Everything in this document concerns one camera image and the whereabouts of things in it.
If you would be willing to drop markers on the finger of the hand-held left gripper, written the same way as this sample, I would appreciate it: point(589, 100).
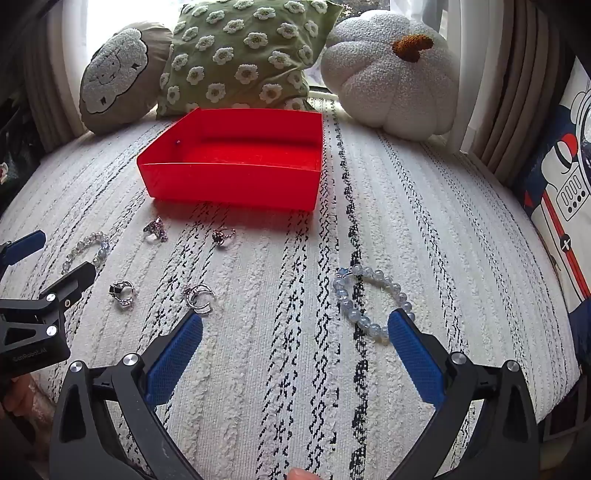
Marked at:
point(76, 279)
point(25, 245)

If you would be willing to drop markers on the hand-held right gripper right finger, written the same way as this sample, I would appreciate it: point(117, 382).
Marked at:
point(415, 355)

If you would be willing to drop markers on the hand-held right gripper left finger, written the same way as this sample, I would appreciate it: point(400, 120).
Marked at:
point(178, 360)

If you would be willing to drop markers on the red plastic box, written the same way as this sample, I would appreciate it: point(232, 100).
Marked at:
point(240, 161)

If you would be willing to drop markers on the white black patterned blanket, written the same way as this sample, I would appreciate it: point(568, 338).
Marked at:
point(277, 369)

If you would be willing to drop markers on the beige curtain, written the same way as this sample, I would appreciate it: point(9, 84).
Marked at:
point(512, 92)
point(46, 87)

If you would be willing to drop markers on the round beige sheep cushion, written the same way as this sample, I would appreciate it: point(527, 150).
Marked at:
point(117, 76)

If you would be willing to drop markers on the astronaut printed pillow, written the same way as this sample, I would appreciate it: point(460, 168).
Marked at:
point(561, 184)

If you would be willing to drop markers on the green daisy cushion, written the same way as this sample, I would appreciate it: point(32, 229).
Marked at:
point(240, 55)

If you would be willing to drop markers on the white pumpkin cushion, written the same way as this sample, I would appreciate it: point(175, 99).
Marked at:
point(392, 69)

